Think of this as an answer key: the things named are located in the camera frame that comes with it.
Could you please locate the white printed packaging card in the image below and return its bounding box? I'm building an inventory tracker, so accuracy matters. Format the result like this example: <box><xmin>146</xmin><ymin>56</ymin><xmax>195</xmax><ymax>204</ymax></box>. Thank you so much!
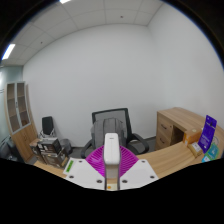
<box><xmin>65</xmin><ymin>158</ymin><xmax>75</xmax><ymax>174</ymax></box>

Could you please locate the black visitor chair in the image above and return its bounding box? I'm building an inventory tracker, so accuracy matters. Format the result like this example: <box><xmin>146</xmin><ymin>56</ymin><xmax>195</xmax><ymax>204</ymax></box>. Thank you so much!
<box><xmin>39</xmin><ymin>115</ymin><xmax>56</xmax><ymax>139</ymax></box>

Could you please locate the brown cardboard box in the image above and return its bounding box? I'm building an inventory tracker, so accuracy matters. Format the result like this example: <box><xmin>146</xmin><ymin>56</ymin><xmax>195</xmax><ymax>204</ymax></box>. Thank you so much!
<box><xmin>29</xmin><ymin>138</ymin><xmax>43</xmax><ymax>162</ymax></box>

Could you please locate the large dark cardboard box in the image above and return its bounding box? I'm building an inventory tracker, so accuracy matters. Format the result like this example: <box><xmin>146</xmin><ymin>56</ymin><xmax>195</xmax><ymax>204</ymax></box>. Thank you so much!
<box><xmin>39</xmin><ymin>148</ymin><xmax>70</xmax><ymax>169</ymax></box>

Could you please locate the small tan box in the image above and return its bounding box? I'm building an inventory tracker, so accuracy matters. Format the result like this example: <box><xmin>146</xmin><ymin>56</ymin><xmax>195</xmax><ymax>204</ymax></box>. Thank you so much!
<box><xmin>187</xmin><ymin>141</ymin><xmax>204</xmax><ymax>158</ymax></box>

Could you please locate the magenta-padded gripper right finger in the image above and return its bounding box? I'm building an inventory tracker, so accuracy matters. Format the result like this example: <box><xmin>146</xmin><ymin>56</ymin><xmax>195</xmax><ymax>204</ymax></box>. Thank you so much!
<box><xmin>117</xmin><ymin>146</ymin><xmax>160</xmax><ymax>191</ymax></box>

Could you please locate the purple sign stand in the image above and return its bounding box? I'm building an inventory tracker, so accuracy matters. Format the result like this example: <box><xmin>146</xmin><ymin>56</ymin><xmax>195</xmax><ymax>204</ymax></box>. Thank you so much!
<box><xmin>197</xmin><ymin>114</ymin><xmax>218</xmax><ymax>154</ymax></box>

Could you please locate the small dark cardboard box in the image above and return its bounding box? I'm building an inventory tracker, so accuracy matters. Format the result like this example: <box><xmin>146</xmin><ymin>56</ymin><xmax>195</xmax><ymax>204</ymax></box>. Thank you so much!
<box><xmin>37</xmin><ymin>137</ymin><xmax>63</xmax><ymax>155</ymax></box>

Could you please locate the wooden glass-door cabinet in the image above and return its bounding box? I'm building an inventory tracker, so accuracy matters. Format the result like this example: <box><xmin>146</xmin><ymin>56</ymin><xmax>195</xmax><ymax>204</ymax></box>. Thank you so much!
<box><xmin>3</xmin><ymin>81</ymin><xmax>38</xmax><ymax>163</ymax></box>

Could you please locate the grey backpack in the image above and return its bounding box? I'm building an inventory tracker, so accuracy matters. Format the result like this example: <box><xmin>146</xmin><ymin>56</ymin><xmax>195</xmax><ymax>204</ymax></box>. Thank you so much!
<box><xmin>90</xmin><ymin>117</ymin><xmax>130</xmax><ymax>150</ymax></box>

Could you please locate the black sofa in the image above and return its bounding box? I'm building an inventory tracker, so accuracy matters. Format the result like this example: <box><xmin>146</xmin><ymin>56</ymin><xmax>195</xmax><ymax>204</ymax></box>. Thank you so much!
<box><xmin>0</xmin><ymin>139</ymin><xmax>22</xmax><ymax>163</ymax></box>

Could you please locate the black mesh office chair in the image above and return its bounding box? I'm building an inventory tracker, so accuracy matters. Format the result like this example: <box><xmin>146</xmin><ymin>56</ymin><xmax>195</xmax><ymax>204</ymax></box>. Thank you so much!
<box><xmin>80</xmin><ymin>107</ymin><xmax>150</xmax><ymax>160</ymax></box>

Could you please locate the white charger block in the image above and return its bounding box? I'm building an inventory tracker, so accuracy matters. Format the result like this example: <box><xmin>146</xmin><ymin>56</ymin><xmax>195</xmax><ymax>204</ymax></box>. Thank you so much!
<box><xmin>103</xmin><ymin>132</ymin><xmax>121</xmax><ymax>180</ymax></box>

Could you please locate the orange box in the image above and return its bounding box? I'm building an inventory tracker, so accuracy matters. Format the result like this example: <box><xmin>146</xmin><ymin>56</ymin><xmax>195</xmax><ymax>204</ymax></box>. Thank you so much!
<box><xmin>182</xmin><ymin>128</ymin><xmax>203</xmax><ymax>146</ymax></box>

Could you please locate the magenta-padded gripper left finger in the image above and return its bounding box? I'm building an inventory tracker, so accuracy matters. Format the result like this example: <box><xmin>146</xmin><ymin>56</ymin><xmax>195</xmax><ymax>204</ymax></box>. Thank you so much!
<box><xmin>64</xmin><ymin>146</ymin><xmax>107</xmax><ymax>191</ymax></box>

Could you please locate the wooden side drawer unit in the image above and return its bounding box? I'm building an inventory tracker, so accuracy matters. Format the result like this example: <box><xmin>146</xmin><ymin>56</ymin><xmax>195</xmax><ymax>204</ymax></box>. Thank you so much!
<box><xmin>155</xmin><ymin>106</ymin><xmax>224</xmax><ymax>152</ymax></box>

